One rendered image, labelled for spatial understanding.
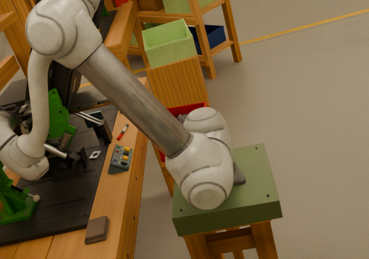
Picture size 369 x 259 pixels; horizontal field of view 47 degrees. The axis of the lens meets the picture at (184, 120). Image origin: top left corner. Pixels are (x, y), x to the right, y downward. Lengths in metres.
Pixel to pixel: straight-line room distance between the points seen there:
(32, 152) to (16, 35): 1.26
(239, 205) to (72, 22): 0.77
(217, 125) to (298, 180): 1.62
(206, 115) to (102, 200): 0.58
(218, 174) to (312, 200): 1.63
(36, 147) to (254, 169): 0.77
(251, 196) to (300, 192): 1.42
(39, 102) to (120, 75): 0.38
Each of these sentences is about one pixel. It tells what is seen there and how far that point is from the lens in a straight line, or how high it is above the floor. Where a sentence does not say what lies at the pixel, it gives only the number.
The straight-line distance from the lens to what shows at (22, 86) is 2.19.
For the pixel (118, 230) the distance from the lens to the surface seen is 1.55.
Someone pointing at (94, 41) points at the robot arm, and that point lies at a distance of 1.13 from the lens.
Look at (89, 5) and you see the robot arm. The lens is 1.26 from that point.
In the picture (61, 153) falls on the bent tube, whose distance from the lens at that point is 1.92.
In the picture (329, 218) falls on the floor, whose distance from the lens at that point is 2.67.
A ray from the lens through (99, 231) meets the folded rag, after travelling 1.53.
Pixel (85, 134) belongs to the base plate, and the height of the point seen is 0.90.
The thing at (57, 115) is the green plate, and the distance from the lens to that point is 1.91.
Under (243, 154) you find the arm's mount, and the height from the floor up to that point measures 0.92.
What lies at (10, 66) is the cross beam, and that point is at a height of 1.24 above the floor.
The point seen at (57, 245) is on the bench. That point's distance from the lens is 1.66.
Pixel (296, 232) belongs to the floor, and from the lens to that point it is 2.61.
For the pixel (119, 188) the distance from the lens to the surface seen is 1.74.
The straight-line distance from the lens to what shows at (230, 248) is 1.62.
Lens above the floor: 1.86
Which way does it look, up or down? 28 degrees down
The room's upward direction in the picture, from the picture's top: 17 degrees counter-clockwise
